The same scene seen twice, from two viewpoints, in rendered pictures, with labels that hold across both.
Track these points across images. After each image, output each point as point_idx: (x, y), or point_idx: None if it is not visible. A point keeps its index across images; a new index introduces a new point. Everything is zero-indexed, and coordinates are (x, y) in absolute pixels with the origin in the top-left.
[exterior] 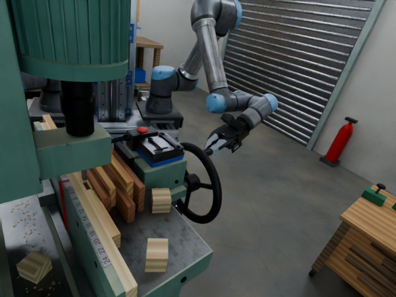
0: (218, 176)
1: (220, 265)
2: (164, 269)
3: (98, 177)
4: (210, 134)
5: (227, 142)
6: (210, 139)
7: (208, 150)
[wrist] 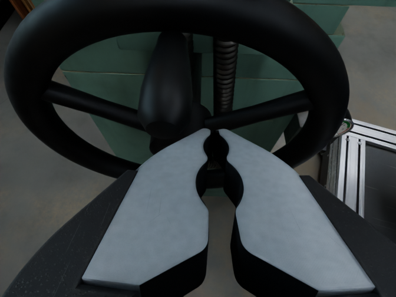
0: (7, 51)
1: None
2: None
3: None
4: (373, 227)
5: (60, 271)
6: (283, 182)
7: (152, 76)
